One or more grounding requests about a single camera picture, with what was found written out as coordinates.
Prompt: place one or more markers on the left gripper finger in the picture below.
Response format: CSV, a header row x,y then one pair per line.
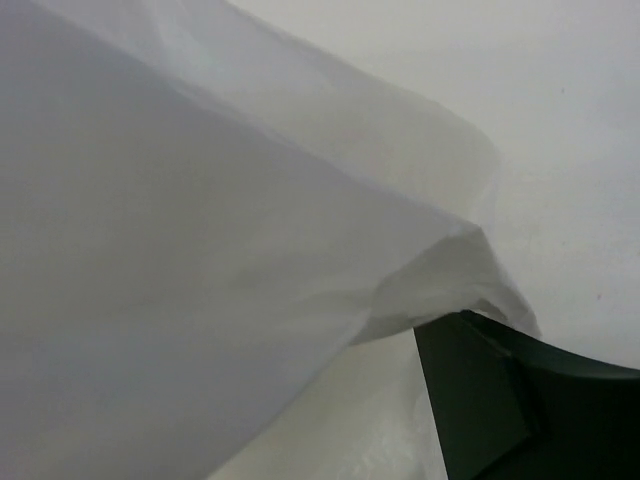
x,y
509,406

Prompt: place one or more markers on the white plastic bag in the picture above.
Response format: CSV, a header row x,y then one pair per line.
x,y
198,213

